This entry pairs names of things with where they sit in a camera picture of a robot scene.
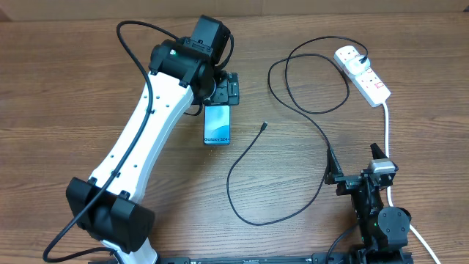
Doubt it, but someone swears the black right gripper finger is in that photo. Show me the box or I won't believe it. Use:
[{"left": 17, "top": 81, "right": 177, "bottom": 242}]
[
  {"left": 370, "top": 143, "right": 388, "bottom": 160},
  {"left": 324, "top": 147, "right": 343, "bottom": 184}
]

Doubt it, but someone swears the Samsung Galaxy smartphone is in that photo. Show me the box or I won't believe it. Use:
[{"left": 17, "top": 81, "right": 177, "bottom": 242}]
[{"left": 204, "top": 106, "right": 231, "bottom": 145}]

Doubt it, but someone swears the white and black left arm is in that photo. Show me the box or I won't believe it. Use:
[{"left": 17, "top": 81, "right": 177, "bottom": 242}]
[{"left": 65, "top": 15, "right": 240, "bottom": 263}]

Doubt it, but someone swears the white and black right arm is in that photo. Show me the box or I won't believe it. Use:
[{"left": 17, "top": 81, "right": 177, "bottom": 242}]
[{"left": 325, "top": 143, "right": 413, "bottom": 263}]

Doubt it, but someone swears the white charger adapter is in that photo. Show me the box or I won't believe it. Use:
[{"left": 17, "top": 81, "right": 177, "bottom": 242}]
[{"left": 345, "top": 56, "right": 371, "bottom": 76}]

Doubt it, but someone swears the white power strip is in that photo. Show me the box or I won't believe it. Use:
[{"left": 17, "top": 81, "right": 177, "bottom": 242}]
[{"left": 334, "top": 45, "right": 391, "bottom": 107}]

